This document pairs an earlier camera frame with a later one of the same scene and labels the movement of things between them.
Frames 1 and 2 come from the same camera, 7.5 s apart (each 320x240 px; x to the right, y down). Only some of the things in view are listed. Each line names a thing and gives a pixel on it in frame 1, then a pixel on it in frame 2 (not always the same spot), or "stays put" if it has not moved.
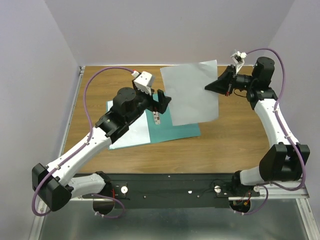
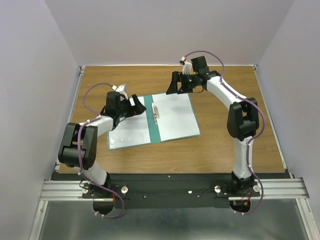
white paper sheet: [185, 84] -> [176, 117]
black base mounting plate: [173, 191] stays put
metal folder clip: [156, 117] stays put
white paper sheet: [138, 133] stays put
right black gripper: [225, 83] -> [172, 88]
